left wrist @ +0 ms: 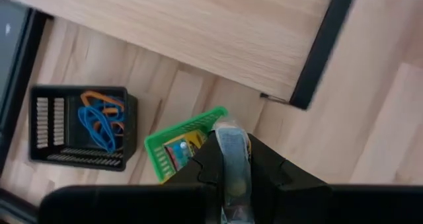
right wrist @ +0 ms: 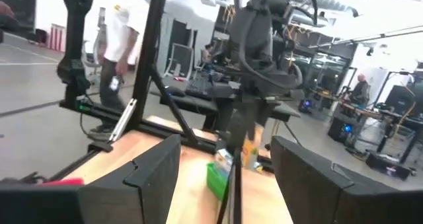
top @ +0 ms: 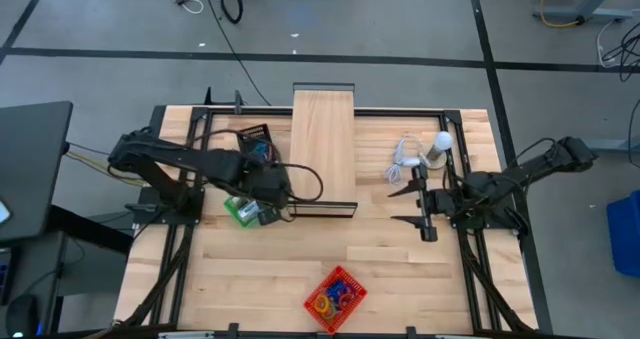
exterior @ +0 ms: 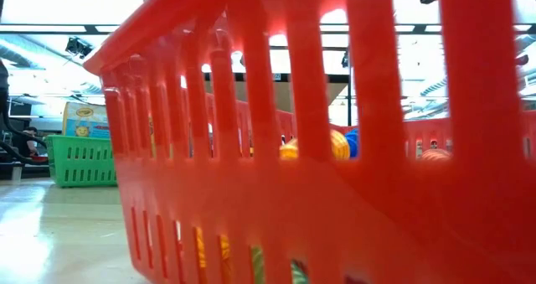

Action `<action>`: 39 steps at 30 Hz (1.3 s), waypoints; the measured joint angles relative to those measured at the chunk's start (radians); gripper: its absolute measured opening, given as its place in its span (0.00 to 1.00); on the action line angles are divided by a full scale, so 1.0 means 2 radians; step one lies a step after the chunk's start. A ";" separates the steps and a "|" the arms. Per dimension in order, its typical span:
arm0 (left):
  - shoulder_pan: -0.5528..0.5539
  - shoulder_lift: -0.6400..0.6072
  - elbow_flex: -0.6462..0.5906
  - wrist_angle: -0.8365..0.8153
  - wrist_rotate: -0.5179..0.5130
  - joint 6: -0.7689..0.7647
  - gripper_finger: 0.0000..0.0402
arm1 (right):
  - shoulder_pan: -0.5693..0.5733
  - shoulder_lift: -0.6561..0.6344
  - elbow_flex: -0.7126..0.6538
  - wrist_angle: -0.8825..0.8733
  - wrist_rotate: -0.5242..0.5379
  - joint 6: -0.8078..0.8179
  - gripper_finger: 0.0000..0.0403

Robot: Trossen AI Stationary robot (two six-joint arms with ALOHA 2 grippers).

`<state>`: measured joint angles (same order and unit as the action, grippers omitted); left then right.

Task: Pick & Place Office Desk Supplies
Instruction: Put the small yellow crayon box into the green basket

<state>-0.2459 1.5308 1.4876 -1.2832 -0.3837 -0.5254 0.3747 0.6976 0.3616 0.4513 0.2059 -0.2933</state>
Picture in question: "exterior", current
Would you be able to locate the blue ball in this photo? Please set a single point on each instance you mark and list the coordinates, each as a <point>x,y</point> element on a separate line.
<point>354,143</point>

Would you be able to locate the red plastic basket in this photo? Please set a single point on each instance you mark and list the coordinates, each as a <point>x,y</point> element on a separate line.
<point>293,213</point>

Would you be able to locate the person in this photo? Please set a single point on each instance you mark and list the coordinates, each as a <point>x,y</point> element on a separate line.
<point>30,139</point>

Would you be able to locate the green plastic basket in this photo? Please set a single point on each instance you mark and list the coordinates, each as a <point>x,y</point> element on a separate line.
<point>79,166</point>

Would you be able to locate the yellow patterned ball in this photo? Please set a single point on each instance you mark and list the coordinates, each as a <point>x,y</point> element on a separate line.
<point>340,146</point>

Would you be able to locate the Crayola crayon box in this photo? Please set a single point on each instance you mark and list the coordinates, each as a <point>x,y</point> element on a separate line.
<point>86,120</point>

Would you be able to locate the red-orange coil wristband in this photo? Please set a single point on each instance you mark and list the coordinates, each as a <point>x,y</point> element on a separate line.
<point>435,155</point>

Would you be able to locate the green coil wristband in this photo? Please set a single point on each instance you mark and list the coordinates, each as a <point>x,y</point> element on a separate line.
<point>257,267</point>

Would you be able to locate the black ceiling-mounted device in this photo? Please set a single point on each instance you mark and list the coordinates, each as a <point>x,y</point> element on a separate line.
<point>77,47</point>
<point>345,60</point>

